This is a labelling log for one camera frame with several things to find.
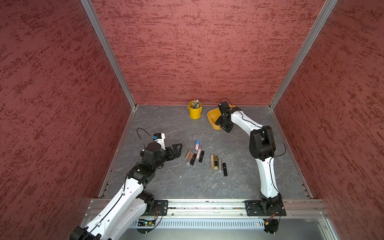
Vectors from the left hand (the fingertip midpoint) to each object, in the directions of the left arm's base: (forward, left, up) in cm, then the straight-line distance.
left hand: (175, 150), depth 79 cm
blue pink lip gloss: (+11, -12, -14) cm, 21 cm away
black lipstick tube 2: (-5, -28, -14) cm, 32 cm away
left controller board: (-31, +14, -17) cm, 38 cm away
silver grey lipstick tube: (-2, -26, -13) cm, 29 cm away
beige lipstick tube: (+4, -6, -14) cm, 16 cm away
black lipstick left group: (0, -9, -14) cm, 17 cm away
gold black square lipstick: (-1, -23, -13) cm, 26 cm away
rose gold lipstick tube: (+3, -8, -14) cm, 17 cm away
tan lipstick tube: (0, -21, -14) cm, 25 cm away
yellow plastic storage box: (+35, -23, -12) cm, 44 cm away
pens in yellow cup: (+34, -10, +1) cm, 36 cm away
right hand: (+23, -28, -11) cm, 38 cm away
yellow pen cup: (+36, -10, -10) cm, 38 cm away
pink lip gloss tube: (+6, -13, -14) cm, 20 cm away
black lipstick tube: (+3, -14, -14) cm, 20 cm away
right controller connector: (-32, -47, -15) cm, 59 cm away
